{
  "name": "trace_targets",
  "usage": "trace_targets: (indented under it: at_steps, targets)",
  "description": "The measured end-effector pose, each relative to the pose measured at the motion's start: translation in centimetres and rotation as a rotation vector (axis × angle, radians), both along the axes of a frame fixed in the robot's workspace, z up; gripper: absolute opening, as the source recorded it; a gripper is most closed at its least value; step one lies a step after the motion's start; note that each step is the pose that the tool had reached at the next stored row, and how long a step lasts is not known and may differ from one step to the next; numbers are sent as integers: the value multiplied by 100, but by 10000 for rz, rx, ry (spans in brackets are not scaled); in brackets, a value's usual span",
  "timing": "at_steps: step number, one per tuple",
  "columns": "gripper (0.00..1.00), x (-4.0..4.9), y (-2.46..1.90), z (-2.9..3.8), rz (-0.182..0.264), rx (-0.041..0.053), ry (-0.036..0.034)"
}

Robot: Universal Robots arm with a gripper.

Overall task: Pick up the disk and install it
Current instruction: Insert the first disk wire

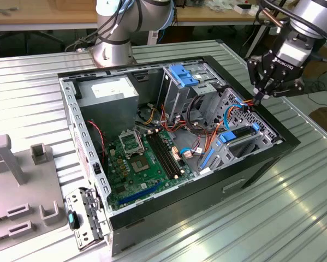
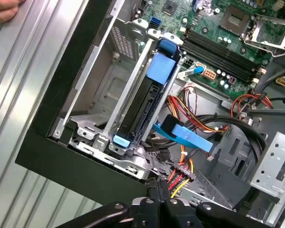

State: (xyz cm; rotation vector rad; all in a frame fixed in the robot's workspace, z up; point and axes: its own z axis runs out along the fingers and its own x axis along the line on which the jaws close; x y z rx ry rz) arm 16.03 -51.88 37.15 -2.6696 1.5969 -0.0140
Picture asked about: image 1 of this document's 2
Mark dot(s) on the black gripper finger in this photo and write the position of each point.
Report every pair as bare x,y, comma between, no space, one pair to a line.
288,87
256,76

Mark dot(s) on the hard disk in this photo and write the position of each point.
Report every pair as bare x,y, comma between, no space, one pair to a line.
228,136

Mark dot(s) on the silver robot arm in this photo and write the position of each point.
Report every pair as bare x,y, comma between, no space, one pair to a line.
310,13

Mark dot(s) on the grey disk bay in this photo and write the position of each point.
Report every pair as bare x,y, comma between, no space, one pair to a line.
223,159

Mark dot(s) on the cardboard box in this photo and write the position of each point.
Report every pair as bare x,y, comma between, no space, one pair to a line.
325,66

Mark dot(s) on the brown box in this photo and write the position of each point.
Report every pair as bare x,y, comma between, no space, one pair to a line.
325,120

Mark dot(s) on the white box black lid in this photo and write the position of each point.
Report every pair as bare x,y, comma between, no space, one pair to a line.
241,10

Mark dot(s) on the blue drive latch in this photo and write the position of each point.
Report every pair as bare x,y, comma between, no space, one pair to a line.
183,75

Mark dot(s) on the wooden desk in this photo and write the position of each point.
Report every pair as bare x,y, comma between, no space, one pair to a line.
207,15
29,13

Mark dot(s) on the grey drive cage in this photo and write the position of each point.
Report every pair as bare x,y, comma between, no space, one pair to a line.
177,95

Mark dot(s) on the white upright box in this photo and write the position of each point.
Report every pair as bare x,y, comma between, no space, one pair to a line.
152,38

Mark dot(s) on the black RAM slot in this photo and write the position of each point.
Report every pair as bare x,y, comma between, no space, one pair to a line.
158,155
162,155
170,155
166,155

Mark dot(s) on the green motherboard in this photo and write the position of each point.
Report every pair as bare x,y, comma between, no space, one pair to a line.
152,178

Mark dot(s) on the CPU socket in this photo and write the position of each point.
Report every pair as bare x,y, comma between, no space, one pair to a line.
140,165

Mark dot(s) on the black PC case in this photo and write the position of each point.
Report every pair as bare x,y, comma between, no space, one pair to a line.
179,207

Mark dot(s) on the grey power supply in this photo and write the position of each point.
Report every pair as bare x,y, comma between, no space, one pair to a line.
108,114

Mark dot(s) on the blue expansion slot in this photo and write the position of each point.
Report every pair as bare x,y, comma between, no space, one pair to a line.
138,195

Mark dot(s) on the black blue retainer latch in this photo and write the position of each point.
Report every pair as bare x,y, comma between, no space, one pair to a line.
71,218

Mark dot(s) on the grey parts rack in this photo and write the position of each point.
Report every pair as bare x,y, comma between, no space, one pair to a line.
21,196

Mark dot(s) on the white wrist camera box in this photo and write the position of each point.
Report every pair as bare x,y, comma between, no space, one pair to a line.
292,53

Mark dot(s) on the brown arm base plate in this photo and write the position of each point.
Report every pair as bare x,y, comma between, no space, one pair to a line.
133,60

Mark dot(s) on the black case switch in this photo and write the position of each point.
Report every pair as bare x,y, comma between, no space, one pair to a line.
97,168

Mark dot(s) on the silver slot bracket retainer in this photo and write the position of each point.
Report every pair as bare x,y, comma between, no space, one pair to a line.
76,199

